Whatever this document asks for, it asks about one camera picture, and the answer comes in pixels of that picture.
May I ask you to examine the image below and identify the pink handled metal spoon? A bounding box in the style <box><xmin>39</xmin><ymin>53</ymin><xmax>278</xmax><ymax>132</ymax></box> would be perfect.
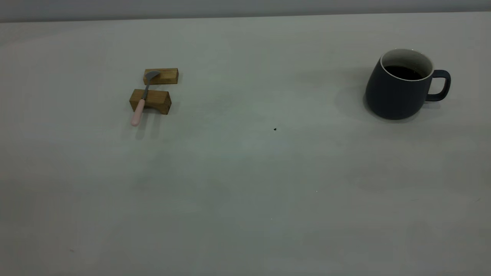
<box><xmin>131</xmin><ymin>71</ymin><xmax>161</xmax><ymax>127</ymax></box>

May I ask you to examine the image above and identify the dark grey ceramic mug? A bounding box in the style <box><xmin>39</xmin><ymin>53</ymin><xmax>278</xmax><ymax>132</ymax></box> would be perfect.
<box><xmin>365</xmin><ymin>48</ymin><xmax>451</xmax><ymax>120</ymax></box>

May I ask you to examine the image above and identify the arched wooden block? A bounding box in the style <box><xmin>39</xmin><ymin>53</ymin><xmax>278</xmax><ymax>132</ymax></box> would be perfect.
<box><xmin>129</xmin><ymin>89</ymin><xmax>172</xmax><ymax>115</ymax></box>

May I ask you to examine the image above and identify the flat rectangular wooden block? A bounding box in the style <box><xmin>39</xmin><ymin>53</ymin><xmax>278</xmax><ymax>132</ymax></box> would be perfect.
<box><xmin>143</xmin><ymin>68</ymin><xmax>179</xmax><ymax>85</ymax></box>

